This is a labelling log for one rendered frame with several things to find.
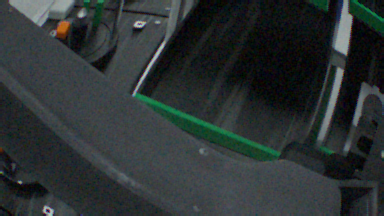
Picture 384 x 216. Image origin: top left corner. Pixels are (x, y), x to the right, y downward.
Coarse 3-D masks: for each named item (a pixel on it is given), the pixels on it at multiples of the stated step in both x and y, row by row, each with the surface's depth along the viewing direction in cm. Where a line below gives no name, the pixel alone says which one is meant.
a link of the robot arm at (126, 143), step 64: (0, 0) 19; (0, 64) 18; (64, 64) 21; (0, 128) 19; (64, 128) 19; (128, 128) 22; (64, 192) 21; (128, 192) 20; (192, 192) 22; (256, 192) 24; (320, 192) 26
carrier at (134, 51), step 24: (72, 0) 105; (120, 0) 92; (48, 24) 102; (72, 24) 99; (96, 24) 98; (120, 24) 102; (72, 48) 94; (96, 48) 94; (120, 48) 97; (144, 48) 98; (120, 72) 93
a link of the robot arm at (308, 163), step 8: (288, 144) 40; (296, 144) 39; (304, 144) 39; (288, 152) 38; (296, 152) 38; (304, 152) 38; (312, 152) 39; (320, 152) 39; (288, 160) 38; (296, 160) 38; (304, 160) 38; (312, 160) 38; (320, 160) 38; (328, 160) 39; (312, 168) 38; (320, 168) 38
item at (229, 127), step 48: (240, 0) 60; (288, 0) 60; (336, 0) 52; (192, 48) 58; (240, 48) 57; (288, 48) 57; (144, 96) 54; (192, 96) 56; (240, 96) 56; (288, 96) 55; (240, 144) 52
